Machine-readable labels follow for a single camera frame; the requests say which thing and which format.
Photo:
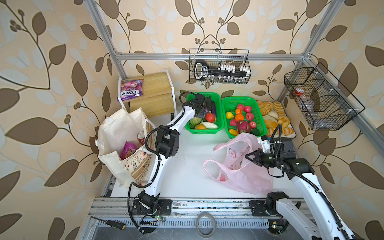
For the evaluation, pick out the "pink dragon fruit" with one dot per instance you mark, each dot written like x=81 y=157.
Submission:
x=243 y=127

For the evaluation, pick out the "yellow lemon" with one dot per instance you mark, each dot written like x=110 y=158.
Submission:
x=229 y=115

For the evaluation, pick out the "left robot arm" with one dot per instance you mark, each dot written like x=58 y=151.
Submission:
x=163 y=142

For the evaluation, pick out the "back black wire basket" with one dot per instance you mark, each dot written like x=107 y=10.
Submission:
x=219 y=66

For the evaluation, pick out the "left green vegetable basket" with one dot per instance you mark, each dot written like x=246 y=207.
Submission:
x=200 y=129

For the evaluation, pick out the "white radish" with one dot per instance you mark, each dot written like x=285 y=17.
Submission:
x=209 y=125

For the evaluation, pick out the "black wire basket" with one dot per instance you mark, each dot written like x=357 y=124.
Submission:
x=219 y=66
x=326 y=103

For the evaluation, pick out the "cream canvas tote bag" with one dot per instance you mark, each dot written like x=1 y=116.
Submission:
x=120 y=148

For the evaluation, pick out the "right black wire basket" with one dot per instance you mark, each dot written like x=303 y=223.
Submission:
x=326 y=103

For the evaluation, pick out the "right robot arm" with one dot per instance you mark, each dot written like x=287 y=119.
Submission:
x=326 y=224

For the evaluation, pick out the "yellow pear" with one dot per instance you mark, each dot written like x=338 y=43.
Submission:
x=233 y=132

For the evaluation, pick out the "purple Fox's candy bag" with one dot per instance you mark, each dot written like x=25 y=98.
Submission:
x=131 y=89

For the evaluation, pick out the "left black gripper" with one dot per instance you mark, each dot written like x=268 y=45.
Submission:
x=203 y=111

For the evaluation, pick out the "magenta snack bag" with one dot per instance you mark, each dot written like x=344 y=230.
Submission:
x=128 y=150

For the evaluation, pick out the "green cabbage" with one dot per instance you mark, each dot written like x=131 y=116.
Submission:
x=194 y=122

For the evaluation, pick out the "red soda can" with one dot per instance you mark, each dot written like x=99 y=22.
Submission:
x=141 y=137

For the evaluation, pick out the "grey tape roll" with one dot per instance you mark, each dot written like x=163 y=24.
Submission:
x=206 y=220

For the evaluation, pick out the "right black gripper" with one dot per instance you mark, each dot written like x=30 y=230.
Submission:
x=257 y=156

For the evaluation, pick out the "purple eggplant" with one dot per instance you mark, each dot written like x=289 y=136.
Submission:
x=213 y=108

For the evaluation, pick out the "orange fruit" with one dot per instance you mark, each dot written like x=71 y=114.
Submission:
x=239 y=115

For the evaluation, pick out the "white wooden shelf rack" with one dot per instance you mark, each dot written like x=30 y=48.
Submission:
x=158 y=97

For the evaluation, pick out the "bread tray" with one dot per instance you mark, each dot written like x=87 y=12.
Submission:
x=274 y=114

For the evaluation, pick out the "red tomato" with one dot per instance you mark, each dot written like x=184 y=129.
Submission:
x=209 y=117

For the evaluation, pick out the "pink plastic grocery bag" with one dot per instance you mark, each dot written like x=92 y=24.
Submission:
x=236 y=172

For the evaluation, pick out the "right green fruit basket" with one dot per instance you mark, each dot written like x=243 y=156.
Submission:
x=251 y=112

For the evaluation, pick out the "black yellow screwdriver left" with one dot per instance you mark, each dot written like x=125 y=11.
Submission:
x=111 y=223

